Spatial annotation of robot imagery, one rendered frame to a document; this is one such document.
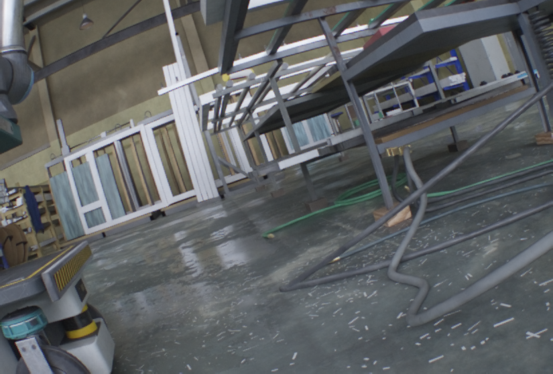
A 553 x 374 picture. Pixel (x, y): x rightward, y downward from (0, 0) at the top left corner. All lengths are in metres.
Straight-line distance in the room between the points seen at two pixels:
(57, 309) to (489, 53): 10.21
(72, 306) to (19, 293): 0.24
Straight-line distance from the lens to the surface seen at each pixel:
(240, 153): 8.14
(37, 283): 0.81
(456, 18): 1.21
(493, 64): 10.65
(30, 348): 0.92
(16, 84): 1.56
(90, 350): 1.05
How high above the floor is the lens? 0.38
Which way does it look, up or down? 2 degrees down
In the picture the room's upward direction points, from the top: 19 degrees counter-clockwise
